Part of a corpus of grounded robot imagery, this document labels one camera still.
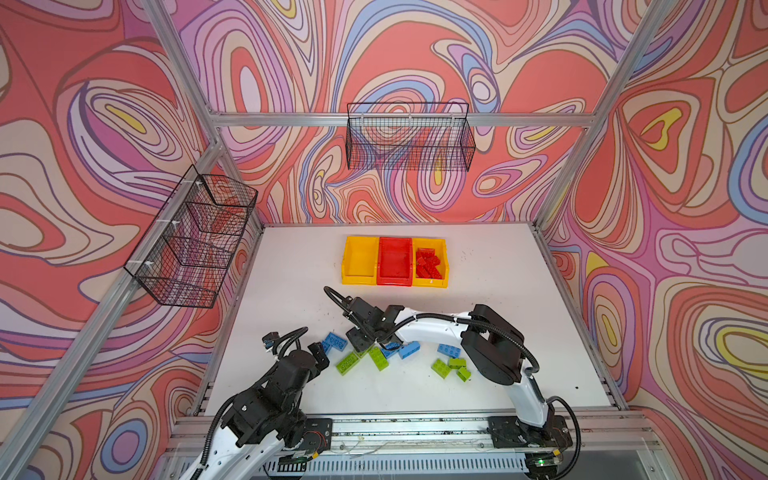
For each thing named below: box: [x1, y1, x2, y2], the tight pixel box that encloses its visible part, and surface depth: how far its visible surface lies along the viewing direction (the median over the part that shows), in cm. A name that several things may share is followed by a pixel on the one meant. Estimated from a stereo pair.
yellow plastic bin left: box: [342, 236, 379, 285], surface depth 107 cm
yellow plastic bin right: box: [412, 238, 449, 289], surface depth 103 cm
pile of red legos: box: [416, 248, 442, 279], surface depth 107 cm
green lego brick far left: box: [336, 352, 360, 376], surface depth 86 cm
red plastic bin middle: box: [377, 237, 413, 287], surface depth 107 cm
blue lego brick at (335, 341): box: [322, 332, 348, 354], surface depth 90 cm
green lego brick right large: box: [431, 358, 451, 379], surface depth 84 cm
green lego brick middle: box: [369, 346, 389, 372], surface depth 86 cm
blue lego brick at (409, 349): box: [398, 341, 421, 360], surface depth 88 cm
